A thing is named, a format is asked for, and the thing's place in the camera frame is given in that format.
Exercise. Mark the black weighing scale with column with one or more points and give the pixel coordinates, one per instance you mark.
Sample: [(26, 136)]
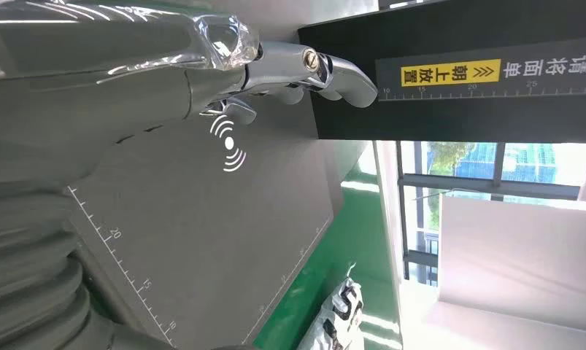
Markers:
[(201, 217)]

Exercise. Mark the dark window frame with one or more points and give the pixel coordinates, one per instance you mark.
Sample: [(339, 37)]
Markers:
[(486, 186)]

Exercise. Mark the white panel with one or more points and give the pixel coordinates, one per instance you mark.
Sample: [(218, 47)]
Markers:
[(515, 261)]

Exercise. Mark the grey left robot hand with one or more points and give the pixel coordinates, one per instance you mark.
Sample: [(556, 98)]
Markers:
[(80, 87)]

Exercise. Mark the white plastic courier package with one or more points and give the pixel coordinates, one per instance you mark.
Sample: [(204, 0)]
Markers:
[(341, 314)]

